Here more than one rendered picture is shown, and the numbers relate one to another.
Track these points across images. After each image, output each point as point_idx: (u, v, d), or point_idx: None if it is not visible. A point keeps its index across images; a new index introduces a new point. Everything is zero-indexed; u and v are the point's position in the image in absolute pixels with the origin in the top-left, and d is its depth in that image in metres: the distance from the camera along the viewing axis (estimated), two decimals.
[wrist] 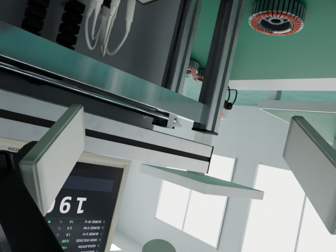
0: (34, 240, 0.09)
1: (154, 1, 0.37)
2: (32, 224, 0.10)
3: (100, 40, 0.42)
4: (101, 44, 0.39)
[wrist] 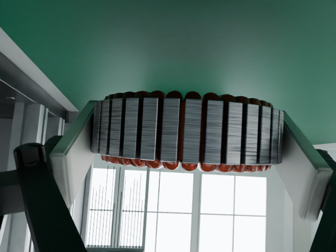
0: (57, 231, 0.10)
1: None
2: (57, 215, 0.10)
3: None
4: None
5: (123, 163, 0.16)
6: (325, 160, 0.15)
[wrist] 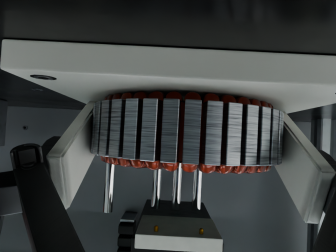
0: (55, 232, 0.09)
1: None
2: (55, 216, 0.10)
3: None
4: None
5: (123, 164, 0.16)
6: (326, 161, 0.15)
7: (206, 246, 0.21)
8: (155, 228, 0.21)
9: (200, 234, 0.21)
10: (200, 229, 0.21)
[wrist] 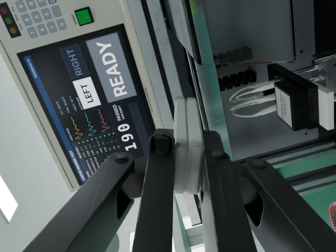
0: (156, 217, 0.10)
1: (282, 120, 0.50)
2: (162, 203, 0.11)
3: (238, 102, 0.58)
4: (236, 104, 0.55)
5: None
6: (213, 139, 0.17)
7: (330, 123, 0.44)
8: None
9: None
10: None
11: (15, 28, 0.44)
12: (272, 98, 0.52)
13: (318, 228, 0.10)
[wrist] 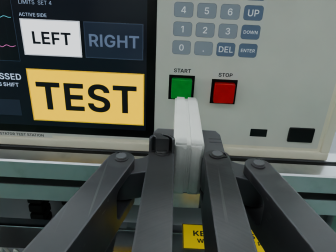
0: (156, 217, 0.10)
1: None
2: (162, 203, 0.11)
3: None
4: None
5: None
6: (213, 139, 0.17)
7: None
8: None
9: None
10: None
11: None
12: None
13: (318, 228, 0.10)
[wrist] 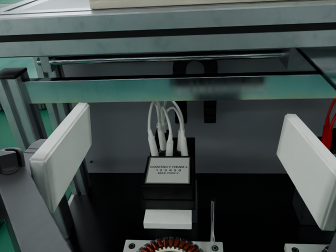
0: (41, 237, 0.09)
1: (146, 166, 0.41)
2: (41, 221, 0.10)
3: (160, 106, 0.46)
4: (164, 107, 0.43)
5: None
6: None
7: (152, 225, 0.38)
8: None
9: None
10: None
11: None
12: (169, 150, 0.43)
13: None
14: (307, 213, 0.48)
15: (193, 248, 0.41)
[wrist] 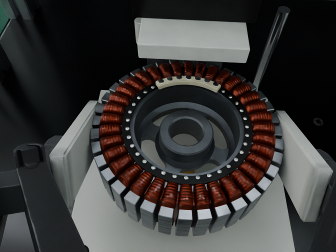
0: (57, 231, 0.10)
1: None
2: (57, 215, 0.10)
3: None
4: None
5: (250, 168, 0.16)
6: (325, 160, 0.15)
7: (158, 51, 0.16)
8: None
9: None
10: None
11: None
12: None
13: None
14: None
15: (237, 81, 0.19)
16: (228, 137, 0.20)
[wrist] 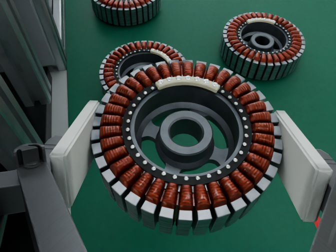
0: (57, 231, 0.10)
1: None
2: (57, 215, 0.10)
3: None
4: None
5: (249, 168, 0.16)
6: (325, 160, 0.15)
7: None
8: None
9: None
10: None
11: None
12: None
13: None
14: None
15: (236, 81, 0.20)
16: (227, 137, 0.20)
